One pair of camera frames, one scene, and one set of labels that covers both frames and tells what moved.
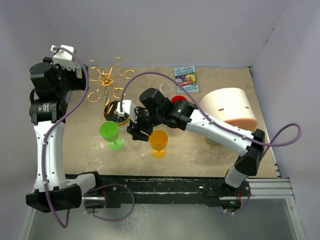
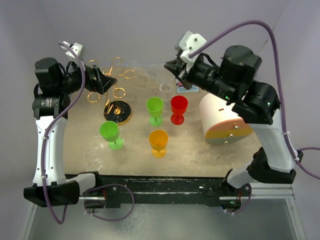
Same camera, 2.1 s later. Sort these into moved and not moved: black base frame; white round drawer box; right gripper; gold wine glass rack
Moved: right gripper
Not moved: white round drawer box; gold wine glass rack; black base frame
